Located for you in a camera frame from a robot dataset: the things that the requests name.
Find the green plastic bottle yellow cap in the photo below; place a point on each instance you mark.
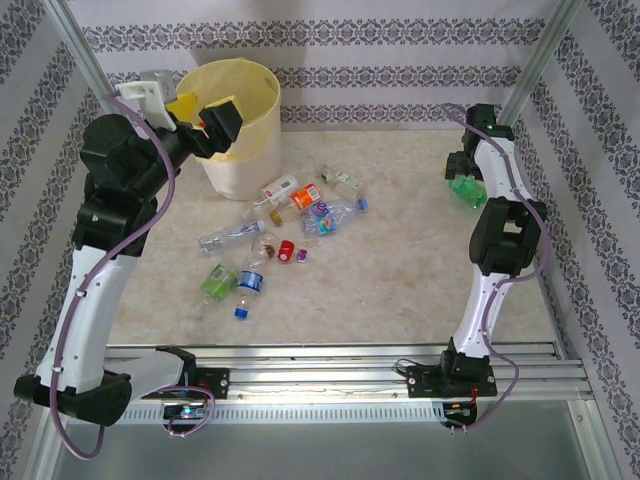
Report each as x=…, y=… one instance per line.
x=472, y=192

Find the white label barcode bottle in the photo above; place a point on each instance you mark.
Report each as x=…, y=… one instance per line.
x=280, y=187

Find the orange label bottle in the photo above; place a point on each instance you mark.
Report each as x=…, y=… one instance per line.
x=306, y=196

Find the slim clear water bottle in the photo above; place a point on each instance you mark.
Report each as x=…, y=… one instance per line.
x=225, y=237

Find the clear bottle green cap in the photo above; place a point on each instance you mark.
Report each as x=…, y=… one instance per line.
x=345, y=179

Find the crushed bottle purple label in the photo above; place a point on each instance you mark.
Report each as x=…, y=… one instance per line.
x=322, y=217

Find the red label bottle purple cap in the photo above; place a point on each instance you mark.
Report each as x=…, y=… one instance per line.
x=286, y=250

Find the blue label bottle blue cap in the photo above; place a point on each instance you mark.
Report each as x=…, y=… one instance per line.
x=250, y=281

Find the green label clear bottle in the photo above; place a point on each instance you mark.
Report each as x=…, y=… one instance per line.
x=218, y=285

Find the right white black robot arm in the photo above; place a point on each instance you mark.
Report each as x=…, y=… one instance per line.
x=487, y=300

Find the yellow plastic bin liner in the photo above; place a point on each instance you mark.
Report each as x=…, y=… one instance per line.
x=250, y=95

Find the cream plastic bin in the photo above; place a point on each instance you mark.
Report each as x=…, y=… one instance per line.
x=250, y=170

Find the right controller board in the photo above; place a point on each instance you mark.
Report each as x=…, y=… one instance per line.
x=457, y=409

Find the controller board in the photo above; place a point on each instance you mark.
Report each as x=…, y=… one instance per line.
x=457, y=409
x=186, y=412

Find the left controller board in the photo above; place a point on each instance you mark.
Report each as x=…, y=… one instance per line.
x=186, y=412

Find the grey metal front panel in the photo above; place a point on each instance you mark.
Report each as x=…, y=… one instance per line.
x=320, y=455

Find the right aluminium frame post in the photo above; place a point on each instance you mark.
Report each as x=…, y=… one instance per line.
x=544, y=50

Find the aluminium frame post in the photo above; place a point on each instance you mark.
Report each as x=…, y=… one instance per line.
x=87, y=50
x=544, y=50

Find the left aluminium frame post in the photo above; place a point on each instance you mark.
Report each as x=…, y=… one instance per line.
x=87, y=50

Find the right aluminium side rail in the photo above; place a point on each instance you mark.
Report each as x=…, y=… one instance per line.
x=550, y=310

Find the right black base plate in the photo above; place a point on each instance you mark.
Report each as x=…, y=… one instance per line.
x=425, y=385

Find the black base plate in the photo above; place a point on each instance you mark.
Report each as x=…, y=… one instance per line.
x=425, y=385
x=215, y=382

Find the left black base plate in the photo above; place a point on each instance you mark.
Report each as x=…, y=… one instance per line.
x=215, y=382

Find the aluminium front rail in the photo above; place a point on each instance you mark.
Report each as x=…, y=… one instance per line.
x=320, y=370

